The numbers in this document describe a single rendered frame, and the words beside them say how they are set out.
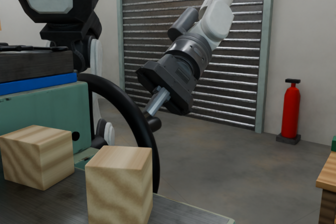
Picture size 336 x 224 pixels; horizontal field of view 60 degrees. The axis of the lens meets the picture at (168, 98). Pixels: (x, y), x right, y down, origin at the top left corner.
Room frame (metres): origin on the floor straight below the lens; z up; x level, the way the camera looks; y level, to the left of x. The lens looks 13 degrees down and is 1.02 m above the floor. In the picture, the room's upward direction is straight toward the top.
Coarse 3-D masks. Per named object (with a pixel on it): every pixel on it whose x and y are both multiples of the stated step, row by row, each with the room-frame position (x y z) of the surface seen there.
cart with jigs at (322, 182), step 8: (328, 160) 1.07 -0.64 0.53; (328, 168) 1.00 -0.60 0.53; (320, 176) 0.94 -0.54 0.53; (328, 176) 0.94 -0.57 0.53; (320, 184) 0.90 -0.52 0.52; (328, 184) 0.89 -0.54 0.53; (328, 192) 0.90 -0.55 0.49; (328, 200) 0.90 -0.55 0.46; (320, 208) 0.91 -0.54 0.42; (328, 208) 0.90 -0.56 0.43; (320, 216) 0.91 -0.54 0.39; (328, 216) 0.90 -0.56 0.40
